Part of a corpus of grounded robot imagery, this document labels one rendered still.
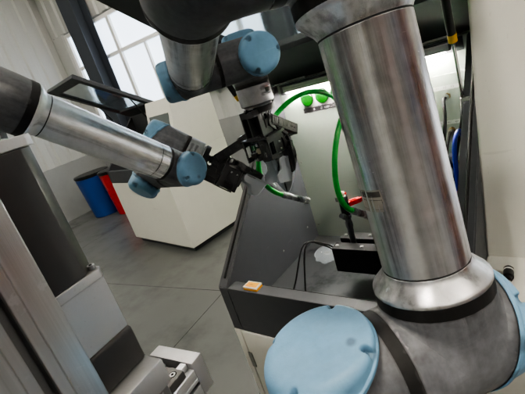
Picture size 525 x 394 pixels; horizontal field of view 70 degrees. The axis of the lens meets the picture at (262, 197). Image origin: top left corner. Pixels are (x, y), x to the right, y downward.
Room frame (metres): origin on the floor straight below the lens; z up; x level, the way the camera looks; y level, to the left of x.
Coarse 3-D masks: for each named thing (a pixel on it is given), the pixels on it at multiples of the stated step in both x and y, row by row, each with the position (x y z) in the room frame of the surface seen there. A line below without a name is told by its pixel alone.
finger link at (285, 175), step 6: (282, 156) 0.84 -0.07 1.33; (282, 162) 0.83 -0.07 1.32; (288, 162) 0.84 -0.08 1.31; (282, 168) 0.83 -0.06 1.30; (288, 168) 0.84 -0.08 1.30; (282, 174) 0.82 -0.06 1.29; (288, 174) 0.84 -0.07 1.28; (294, 174) 0.85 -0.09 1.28; (282, 180) 0.82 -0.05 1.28; (288, 180) 0.84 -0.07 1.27; (288, 186) 0.85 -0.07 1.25
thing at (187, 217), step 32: (64, 96) 4.44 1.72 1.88; (96, 96) 4.34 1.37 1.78; (128, 96) 4.13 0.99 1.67; (128, 128) 4.85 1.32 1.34; (192, 128) 3.92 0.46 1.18; (128, 192) 4.32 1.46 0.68; (160, 192) 3.76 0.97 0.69; (192, 192) 3.75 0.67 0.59; (224, 192) 3.99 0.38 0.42; (160, 224) 3.98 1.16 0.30; (192, 224) 3.66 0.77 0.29; (224, 224) 3.90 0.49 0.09
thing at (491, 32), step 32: (480, 0) 0.82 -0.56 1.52; (512, 0) 0.78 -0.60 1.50; (480, 32) 0.82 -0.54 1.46; (512, 32) 0.78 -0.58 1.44; (480, 64) 0.81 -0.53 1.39; (512, 64) 0.77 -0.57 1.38; (480, 96) 0.80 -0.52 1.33; (512, 96) 0.76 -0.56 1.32; (480, 128) 0.79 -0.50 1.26; (512, 128) 0.75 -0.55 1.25; (480, 160) 0.78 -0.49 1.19; (512, 160) 0.74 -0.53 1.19; (512, 192) 0.73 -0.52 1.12; (512, 224) 0.72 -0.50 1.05; (512, 256) 0.71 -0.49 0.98; (512, 384) 0.54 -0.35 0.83
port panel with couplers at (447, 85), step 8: (464, 72) 1.01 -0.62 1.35; (432, 80) 1.07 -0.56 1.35; (440, 80) 1.06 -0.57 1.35; (448, 80) 1.04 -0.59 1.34; (456, 80) 1.03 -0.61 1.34; (440, 88) 1.06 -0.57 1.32; (448, 88) 1.04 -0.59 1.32; (456, 88) 1.03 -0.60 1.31; (440, 96) 1.06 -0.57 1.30; (448, 96) 1.03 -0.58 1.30; (456, 96) 1.03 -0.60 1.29; (440, 104) 1.06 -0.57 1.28; (448, 104) 1.05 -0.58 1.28; (456, 104) 1.03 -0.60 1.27; (440, 112) 1.06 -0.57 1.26; (448, 112) 1.05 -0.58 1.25; (456, 112) 1.04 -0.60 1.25; (440, 120) 1.07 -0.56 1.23; (448, 120) 1.05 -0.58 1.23; (456, 120) 1.04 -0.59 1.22; (448, 128) 1.05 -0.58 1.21; (456, 128) 1.04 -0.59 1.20; (448, 152) 1.06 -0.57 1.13
